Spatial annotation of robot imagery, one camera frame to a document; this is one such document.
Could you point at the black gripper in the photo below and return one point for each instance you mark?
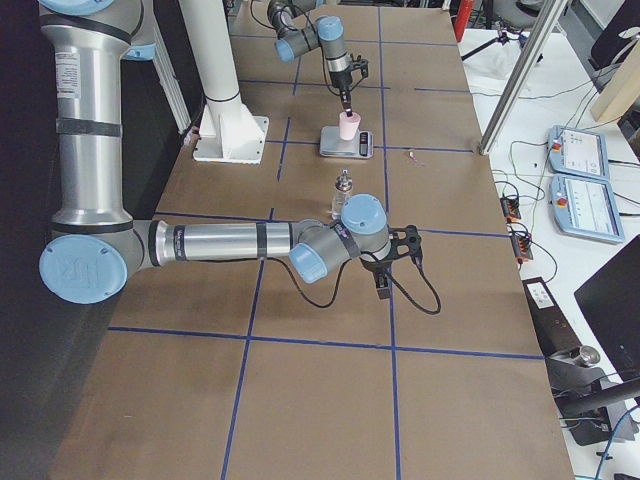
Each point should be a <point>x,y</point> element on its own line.
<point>376,267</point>
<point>342,82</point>

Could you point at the pink plastic cup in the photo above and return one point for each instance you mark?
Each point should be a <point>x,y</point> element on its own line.
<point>349,122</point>

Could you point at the clear glass sauce bottle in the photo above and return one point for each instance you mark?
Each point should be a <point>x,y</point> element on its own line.
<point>342,192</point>

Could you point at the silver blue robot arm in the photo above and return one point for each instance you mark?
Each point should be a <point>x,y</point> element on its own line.
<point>97,245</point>
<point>326,33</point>

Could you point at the white electronic kitchen scale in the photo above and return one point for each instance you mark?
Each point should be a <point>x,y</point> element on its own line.
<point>332,145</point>

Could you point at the white support column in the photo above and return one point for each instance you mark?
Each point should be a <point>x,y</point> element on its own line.
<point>207,29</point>

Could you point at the black box white label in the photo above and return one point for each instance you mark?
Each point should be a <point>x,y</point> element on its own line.
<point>553,331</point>

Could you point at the lower blue teach pendant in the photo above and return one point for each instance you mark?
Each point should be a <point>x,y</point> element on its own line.
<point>585,208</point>

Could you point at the blue teach pendant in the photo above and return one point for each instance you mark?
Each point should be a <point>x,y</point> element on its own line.
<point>585,208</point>
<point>578,152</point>

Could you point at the black computer monitor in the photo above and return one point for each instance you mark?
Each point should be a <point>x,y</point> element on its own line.
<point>609,302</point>

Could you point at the upper blue teach pendant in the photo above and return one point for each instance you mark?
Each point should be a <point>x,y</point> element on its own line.
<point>578,152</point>

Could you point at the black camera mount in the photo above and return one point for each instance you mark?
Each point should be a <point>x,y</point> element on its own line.
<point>360,64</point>
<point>406,242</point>

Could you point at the white column base plate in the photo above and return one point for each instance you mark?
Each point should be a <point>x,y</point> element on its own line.
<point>225,139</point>

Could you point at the aluminium frame post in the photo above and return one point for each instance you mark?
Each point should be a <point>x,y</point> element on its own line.
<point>547,19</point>

